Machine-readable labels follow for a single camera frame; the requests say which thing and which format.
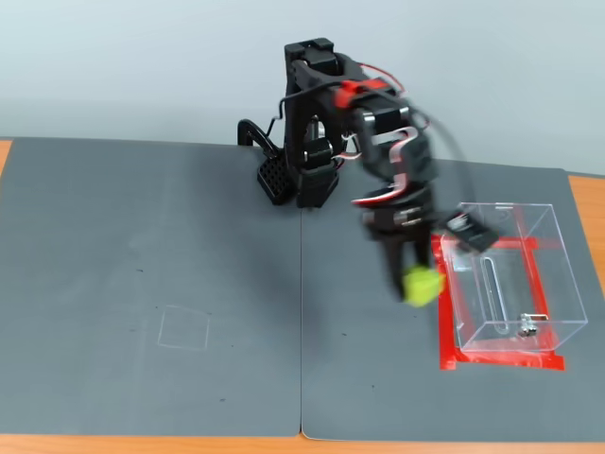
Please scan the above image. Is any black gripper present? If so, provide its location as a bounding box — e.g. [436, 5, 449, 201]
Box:
[361, 186, 437, 302]

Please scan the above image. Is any red floor tape strip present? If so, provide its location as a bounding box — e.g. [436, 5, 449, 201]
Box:
[439, 347, 567, 373]
[429, 234, 567, 253]
[517, 207, 562, 354]
[429, 235, 463, 373]

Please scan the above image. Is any red white black servo wire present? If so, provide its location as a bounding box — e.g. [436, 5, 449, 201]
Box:
[357, 62, 408, 96]
[351, 126, 421, 208]

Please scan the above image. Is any green lego block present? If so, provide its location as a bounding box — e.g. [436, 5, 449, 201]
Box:
[401, 265, 448, 309]

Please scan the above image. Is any small metal latch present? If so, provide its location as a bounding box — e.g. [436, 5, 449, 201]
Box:
[517, 312, 549, 339]

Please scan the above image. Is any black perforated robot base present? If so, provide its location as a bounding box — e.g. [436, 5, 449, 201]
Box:
[256, 154, 341, 210]

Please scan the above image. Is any red tape on arm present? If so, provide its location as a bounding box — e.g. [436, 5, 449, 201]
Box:
[332, 79, 394, 109]

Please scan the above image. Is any transparent acrylic box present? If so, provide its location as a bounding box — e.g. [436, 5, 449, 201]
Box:
[440, 201, 589, 354]

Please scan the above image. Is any grey rubber mat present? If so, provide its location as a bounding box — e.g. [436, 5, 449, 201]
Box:
[0, 136, 303, 439]
[300, 151, 605, 444]

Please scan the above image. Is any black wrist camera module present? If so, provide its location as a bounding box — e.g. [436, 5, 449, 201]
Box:
[443, 210, 500, 253]

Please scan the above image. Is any black table clamp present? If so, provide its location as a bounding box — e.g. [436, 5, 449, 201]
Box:
[236, 118, 285, 163]

